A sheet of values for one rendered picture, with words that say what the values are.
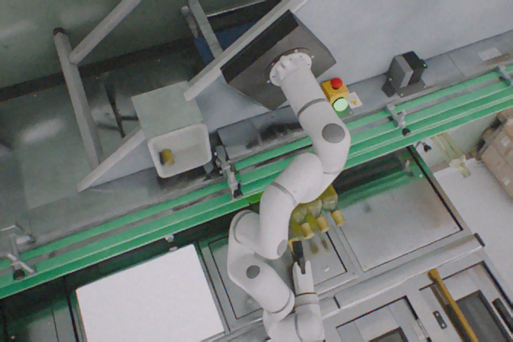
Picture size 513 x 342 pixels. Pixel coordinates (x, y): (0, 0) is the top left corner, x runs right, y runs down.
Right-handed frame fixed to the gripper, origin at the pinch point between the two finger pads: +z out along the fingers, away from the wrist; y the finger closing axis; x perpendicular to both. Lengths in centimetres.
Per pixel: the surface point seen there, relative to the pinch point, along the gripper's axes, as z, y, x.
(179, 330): -17.5, -12.8, 39.7
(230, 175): 18.5, 20.1, 18.8
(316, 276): -6.4, -12.4, -6.9
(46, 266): 4, 3, 76
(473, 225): 104, -308, -235
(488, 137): 180, -262, -260
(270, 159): 26.6, 13.4, 5.2
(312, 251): 2.5, -12.4, -7.2
